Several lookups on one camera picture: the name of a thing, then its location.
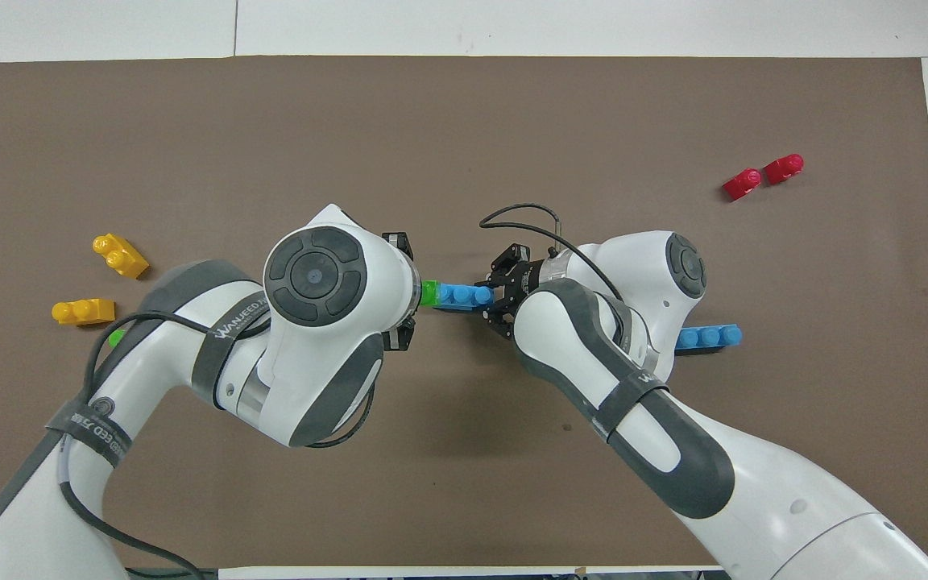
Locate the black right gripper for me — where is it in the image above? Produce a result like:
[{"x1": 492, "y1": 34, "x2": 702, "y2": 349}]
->
[{"x1": 482, "y1": 243, "x2": 558, "y2": 339}]

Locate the blue three-stud toy brick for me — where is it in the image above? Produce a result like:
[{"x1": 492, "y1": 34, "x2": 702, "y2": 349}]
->
[
  {"x1": 676, "y1": 324, "x2": 744, "y2": 352},
  {"x1": 438, "y1": 282, "x2": 495, "y2": 312}
]

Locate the brown table mat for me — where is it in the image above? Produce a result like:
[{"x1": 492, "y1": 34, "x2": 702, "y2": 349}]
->
[{"x1": 0, "y1": 55, "x2": 928, "y2": 569}]

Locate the red single-stud toy brick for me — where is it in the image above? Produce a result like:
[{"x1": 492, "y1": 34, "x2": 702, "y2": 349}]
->
[
  {"x1": 763, "y1": 153, "x2": 805, "y2": 185},
  {"x1": 723, "y1": 168, "x2": 763, "y2": 202}
]

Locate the yellow two-stud toy brick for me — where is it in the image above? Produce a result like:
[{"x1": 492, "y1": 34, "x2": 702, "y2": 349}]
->
[
  {"x1": 52, "y1": 298, "x2": 117, "y2": 326},
  {"x1": 92, "y1": 233, "x2": 150, "y2": 280}
]

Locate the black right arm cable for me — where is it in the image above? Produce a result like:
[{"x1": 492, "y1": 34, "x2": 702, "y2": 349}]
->
[{"x1": 478, "y1": 203, "x2": 626, "y2": 300}]

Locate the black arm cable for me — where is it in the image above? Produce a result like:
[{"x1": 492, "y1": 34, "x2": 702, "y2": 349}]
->
[
  {"x1": 60, "y1": 310, "x2": 380, "y2": 580},
  {"x1": 478, "y1": 203, "x2": 626, "y2": 300}
]

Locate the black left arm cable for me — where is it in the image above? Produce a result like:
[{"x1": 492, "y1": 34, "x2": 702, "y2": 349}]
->
[{"x1": 60, "y1": 310, "x2": 380, "y2": 580}]

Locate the black left base cable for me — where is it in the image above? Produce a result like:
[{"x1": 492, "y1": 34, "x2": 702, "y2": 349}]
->
[{"x1": 127, "y1": 567, "x2": 219, "y2": 580}]

